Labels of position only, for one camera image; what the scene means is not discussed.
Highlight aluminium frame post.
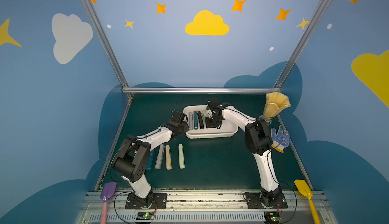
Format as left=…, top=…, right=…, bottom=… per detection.
left=273, top=0, right=332, bottom=91
left=81, top=0, right=133, bottom=100

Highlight white plastic storage box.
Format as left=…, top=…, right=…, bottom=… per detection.
left=183, top=105, right=238, bottom=139

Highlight right aluminium frame post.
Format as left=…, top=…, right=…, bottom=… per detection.
left=273, top=0, right=332, bottom=91

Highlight beige pliers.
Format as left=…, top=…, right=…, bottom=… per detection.
left=165, top=146, right=172, bottom=170

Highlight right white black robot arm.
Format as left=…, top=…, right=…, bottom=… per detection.
left=205, top=98, right=285, bottom=208

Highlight aluminium rail base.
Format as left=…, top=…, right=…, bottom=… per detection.
left=74, top=188, right=338, bottom=224

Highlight right green circuit board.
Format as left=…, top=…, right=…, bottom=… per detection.
left=264, top=212, right=283, bottom=224

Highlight black pliers group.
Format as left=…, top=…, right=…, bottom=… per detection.
left=197, top=111, right=205, bottom=129

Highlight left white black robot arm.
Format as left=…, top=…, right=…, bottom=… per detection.
left=111, top=111, right=189, bottom=208

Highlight green circuit board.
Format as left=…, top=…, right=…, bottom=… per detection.
left=264, top=212, right=283, bottom=224
left=136, top=212, right=156, bottom=222

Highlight left aluminium frame post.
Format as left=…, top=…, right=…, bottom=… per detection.
left=81, top=0, right=133, bottom=100

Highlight purple toy shovel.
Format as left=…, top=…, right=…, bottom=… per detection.
left=100, top=182, right=116, bottom=224

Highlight yellow ruffled glass vase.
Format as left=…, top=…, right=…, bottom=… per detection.
left=260, top=92, right=291, bottom=125

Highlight aluminium frame rear bar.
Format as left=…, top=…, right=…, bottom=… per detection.
left=122, top=87, right=282, bottom=94

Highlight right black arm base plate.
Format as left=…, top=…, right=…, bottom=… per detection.
left=244, top=192, right=288, bottom=209

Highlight blue white work glove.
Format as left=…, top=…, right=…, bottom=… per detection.
left=271, top=125, right=291, bottom=153

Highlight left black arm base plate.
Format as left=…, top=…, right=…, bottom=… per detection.
left=125, top=193, right=167, bottom=210

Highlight left green circuit board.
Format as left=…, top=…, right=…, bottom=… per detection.
left=136, top=212, right=156, bottom=222

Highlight yellow toy shovel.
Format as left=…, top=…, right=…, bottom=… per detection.
left=294, top=179, right=321, bottom=224

